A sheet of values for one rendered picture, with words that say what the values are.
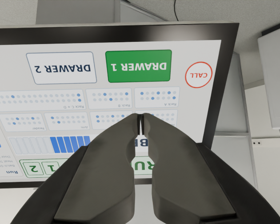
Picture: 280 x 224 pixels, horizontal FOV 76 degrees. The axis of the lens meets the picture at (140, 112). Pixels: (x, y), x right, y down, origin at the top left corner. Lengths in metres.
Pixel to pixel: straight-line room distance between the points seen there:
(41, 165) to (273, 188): 3.76
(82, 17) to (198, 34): 0.24
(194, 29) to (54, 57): 0.19
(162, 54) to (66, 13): 0.24
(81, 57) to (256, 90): 3.82
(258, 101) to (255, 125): 0.44
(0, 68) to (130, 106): 0.19
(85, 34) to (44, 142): 0.21
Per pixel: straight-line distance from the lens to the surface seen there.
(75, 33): 0.27
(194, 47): 0.28
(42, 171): 0.43
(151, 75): 0.27
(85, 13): 0.43
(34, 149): 0.39
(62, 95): 0.31
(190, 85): 0.29
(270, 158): 3.86
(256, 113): 3.93
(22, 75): 0.32
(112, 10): 0.42
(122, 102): 0.29
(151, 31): 0.26
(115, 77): 0.27
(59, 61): 0.29
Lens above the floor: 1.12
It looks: 11 degrees down
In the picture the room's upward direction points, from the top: 178 degrees clockwise
